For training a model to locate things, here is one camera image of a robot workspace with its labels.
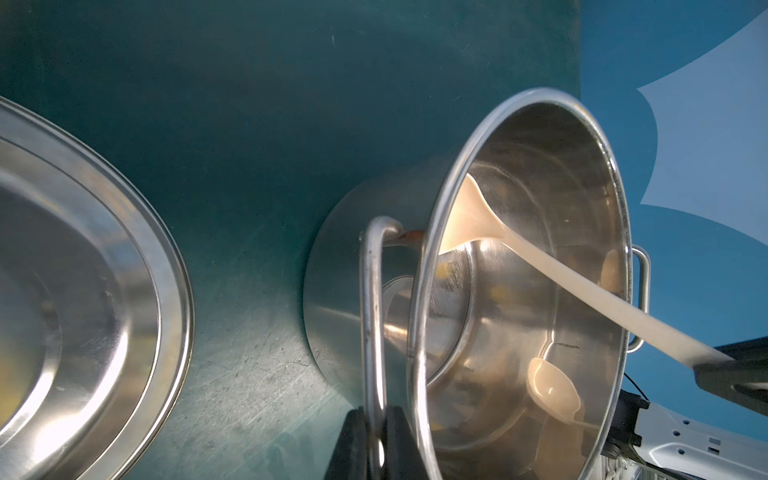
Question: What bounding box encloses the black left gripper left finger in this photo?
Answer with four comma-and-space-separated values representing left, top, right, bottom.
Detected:
324, 407, 368, 480

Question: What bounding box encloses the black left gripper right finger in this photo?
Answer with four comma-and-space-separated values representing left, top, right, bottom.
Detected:
383, 406, 429, 480

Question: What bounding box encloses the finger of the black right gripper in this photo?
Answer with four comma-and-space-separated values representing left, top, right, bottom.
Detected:
693, 337, 767, 416

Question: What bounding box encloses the beige plastic ladle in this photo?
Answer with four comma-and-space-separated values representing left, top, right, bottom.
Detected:
439, 175, 732, 369

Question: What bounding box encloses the stainless steel pot lid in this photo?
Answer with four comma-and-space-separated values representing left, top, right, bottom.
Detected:
1, 100, 194, 479

